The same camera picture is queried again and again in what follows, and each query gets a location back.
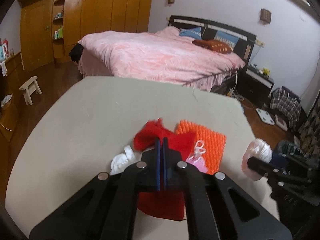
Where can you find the wooden side cabinet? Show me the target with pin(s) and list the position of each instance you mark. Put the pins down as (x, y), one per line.
(12, 120)

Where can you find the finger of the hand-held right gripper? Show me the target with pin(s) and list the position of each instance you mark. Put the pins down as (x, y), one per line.
(278, 160)
(260, 166)

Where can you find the orange foam net pad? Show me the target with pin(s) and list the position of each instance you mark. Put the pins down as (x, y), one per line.
(207, 135)

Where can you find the small wooden stool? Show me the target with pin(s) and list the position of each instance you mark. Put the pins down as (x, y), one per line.
(30, 85)

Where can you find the yellow plush toy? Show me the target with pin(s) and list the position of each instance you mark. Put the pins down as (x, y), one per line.
(266, 72)

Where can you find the green bottle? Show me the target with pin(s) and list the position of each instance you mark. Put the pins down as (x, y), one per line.
(59, 33)

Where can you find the beige wall socket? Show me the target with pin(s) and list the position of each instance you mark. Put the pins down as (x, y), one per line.
(260, 43)

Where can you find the small toiletry bottles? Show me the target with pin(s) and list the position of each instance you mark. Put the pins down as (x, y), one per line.
(58, 15)

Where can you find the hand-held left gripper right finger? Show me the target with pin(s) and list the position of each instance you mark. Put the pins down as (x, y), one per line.
(165, 165)

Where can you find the black cloth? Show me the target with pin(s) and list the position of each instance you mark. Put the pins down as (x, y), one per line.
(76, 52)

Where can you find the white bathroom scale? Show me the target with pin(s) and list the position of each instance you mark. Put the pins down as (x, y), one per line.
(264, 116)

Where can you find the white rag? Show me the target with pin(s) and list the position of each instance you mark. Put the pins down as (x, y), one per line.
(6, 100)

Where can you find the brown dotted pillow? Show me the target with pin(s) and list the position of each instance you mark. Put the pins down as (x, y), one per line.
(212, 46)

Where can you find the plaid cloth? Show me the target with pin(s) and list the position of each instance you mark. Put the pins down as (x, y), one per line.
(287, 107)

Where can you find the dark purple bag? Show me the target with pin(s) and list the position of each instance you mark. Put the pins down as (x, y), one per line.
(291, 92)

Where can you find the red knitted glove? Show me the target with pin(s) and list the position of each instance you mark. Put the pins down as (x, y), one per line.
(150, 135)

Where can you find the white cloth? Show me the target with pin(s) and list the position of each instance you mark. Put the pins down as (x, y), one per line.
(120, 162)

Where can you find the blue pillow with patterned band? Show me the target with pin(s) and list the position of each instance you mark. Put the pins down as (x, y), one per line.
(226, 38)

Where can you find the white scale with red top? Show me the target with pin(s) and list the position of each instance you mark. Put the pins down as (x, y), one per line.
(281, 122)

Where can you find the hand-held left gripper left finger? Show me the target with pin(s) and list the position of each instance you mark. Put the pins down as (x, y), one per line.
(157, 165)

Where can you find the wooden door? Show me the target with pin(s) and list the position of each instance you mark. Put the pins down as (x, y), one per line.
(35, 35)

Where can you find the dark patterned curtain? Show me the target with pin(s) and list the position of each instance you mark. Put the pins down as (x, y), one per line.
(311, 127)

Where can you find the large brown wall lamp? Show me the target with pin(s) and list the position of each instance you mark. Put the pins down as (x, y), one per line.
(265, 15)

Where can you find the dark wooden bed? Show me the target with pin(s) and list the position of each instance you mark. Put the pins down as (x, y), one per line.
(225, 28)

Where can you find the wooden wardrobe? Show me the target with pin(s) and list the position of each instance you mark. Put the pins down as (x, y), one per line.
(112, 10)

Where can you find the dark nightstand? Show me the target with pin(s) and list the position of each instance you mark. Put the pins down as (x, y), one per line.
(252, 87)

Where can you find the pink floral blanket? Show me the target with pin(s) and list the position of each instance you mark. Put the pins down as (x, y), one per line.
(150, 55)

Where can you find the pink packet with white loops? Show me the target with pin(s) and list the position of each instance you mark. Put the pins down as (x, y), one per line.
(197, 162)

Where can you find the light blue kettle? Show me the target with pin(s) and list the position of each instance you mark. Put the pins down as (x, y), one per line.
(4, 52)

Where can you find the pinkish white plastic bag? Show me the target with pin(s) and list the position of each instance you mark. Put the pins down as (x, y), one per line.
(257, 147)

